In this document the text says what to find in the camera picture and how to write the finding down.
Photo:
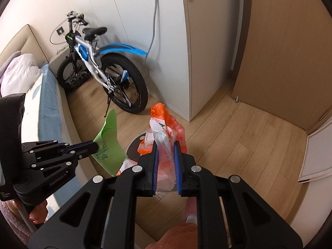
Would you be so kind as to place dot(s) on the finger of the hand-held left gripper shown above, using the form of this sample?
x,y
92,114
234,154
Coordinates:
x,y
72,157
83,146

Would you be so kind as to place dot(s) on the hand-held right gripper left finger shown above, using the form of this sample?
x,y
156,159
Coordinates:
x,y
155,160

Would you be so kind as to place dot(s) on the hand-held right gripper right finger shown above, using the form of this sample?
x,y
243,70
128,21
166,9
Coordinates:
x,y
177,160

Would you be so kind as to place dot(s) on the grey round trash bin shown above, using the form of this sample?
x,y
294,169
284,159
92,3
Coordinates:
x,y
133,149

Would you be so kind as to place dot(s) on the green plastic bag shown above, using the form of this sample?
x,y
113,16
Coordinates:
x,y
109,145

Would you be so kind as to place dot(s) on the orange white plastic bag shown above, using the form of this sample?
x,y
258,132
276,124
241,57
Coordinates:
x,y
171,132

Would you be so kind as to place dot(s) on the person's left hand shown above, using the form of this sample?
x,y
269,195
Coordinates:
x,y
39,214

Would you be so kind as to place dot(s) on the blue bed sheet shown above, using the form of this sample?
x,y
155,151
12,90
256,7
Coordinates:
x,y
49,96

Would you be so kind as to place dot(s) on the white pink pillow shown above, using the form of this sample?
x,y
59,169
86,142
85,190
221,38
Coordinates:
x,y
20,70

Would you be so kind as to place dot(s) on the white and blue bicycle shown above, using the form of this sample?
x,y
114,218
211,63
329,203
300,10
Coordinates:
x,y
140,83

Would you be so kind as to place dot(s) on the metal door stopper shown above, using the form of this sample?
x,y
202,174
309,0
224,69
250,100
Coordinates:
x,y
237,99

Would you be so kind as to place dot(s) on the beige nightstand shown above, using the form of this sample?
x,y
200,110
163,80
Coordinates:
x,y
59,57

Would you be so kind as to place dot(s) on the white wardrobe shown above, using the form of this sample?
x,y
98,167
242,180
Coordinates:
x,y
207,57

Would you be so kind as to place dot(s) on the white cabinet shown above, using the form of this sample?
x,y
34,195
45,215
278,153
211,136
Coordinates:
x,y
319,155

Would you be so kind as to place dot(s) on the brown wooden door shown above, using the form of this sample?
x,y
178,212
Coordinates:
x,y
285,57

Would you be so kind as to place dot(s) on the beige bed frame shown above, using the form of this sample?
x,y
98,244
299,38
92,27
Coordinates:
x,y
28,41

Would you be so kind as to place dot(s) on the dark wall socket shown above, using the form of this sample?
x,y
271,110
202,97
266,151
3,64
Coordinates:
x,y
60,31

